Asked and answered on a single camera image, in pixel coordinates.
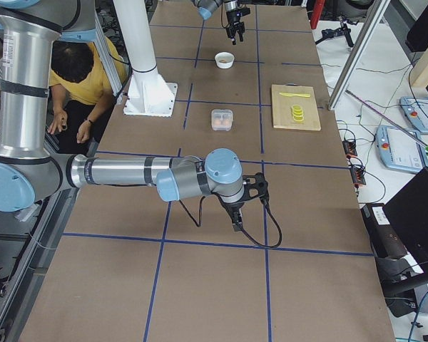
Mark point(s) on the aluminium frame post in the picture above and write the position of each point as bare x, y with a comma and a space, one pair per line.
376, 13

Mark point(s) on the near blue teach pendant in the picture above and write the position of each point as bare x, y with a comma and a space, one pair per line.
398, 151

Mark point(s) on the blue teach pendant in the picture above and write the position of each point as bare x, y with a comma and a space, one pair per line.
398, 151
416, 111

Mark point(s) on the yellow lemon slices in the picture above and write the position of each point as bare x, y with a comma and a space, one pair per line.
297, 113

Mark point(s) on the orange black electronics board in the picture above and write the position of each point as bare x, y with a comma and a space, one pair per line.
356, 166

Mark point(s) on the clear plastic egg box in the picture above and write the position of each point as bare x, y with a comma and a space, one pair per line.
221, 119

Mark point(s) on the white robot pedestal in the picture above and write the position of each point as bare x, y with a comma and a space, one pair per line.
148, 93

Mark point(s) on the far blue teach pendant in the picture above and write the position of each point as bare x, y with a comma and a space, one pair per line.
416, 111

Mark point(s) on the wooden cutting board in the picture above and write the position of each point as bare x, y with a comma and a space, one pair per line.
281, 108

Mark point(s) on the white bowl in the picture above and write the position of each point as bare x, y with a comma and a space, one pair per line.
224, 60

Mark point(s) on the black monitor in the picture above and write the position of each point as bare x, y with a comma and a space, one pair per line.
407, 212

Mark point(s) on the person in yellow shirt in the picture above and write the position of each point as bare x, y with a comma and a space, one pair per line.
82, 96

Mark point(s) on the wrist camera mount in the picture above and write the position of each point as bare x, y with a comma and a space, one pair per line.
256, 187

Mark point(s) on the metal reacher grabber tool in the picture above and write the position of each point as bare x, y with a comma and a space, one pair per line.
391, 122

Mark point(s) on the yellow plastic knife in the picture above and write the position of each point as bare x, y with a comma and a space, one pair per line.
300, 95

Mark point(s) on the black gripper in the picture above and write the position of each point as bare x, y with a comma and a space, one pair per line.
232, 206
232, 18

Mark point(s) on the red cylinder object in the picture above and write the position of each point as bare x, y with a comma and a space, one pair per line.
316, 13

